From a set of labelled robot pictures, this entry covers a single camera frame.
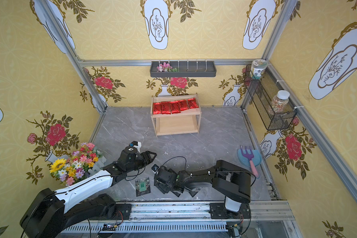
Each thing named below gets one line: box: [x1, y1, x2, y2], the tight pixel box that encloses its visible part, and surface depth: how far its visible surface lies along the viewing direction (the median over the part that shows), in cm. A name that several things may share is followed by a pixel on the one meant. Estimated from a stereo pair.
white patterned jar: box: [250, 59, 269, 80], surface depth 87 cm
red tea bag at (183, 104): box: [178, 99, 189, 112], surface depth 92 cm
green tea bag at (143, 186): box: [134, 177, 151, 197], surface depth 83 cm
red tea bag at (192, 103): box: [187, 97, 199, 109], surface depth 94 cm
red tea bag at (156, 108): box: [152, 102, 162, 115], surface depth 90 cm
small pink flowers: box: [156, 61, 178, 72], surface depth 89 cm
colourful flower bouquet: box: [49, 142, 103, 187], surface depth 74 cm
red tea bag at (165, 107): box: [160, 101, 172, 115], surface depth 92 cm
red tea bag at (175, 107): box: [169, 100, 181, 115], surface depth 92 cm
